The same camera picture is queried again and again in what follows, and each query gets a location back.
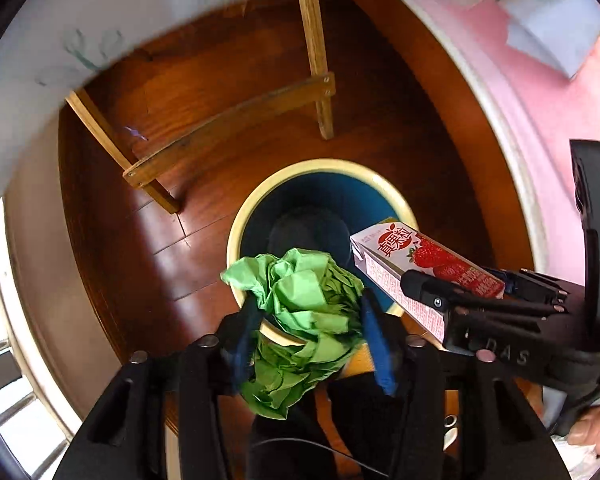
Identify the pink bed sheet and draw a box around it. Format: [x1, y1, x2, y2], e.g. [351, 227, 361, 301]
[395, 0, 600, 281]

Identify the black cable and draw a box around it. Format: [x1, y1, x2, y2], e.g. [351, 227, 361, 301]
[249, 436, 392, 477]

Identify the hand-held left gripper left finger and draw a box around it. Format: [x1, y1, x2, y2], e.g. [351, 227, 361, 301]
[52, 297, 267, 480]

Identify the white plastic bag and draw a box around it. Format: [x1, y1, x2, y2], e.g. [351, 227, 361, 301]
[550, 435, 600, 480]

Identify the cream trash bin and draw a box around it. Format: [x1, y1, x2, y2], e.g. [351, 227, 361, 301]
[226, 159, 421, 347]

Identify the green paper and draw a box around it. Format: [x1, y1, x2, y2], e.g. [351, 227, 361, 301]
[220, 247, 366, 421]

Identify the tree print tablecloth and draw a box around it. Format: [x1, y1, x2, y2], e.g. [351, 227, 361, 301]
[0, 0, 600, 221]

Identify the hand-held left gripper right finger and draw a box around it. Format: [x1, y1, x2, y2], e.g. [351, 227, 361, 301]
[357, 290, 573, 480]

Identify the metal window grille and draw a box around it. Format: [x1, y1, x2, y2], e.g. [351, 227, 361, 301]
[0, 200, 83, 480]

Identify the white bed base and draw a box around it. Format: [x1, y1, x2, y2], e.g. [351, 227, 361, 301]
[397, 0, 548, 273]

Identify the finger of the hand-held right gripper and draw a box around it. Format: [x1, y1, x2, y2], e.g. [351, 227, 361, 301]
[485, 267, 572, 307]
[400, 270, 568, 318]

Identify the strawberry drink carton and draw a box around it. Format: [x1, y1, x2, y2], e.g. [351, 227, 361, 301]
[350, 217, 507, 347]

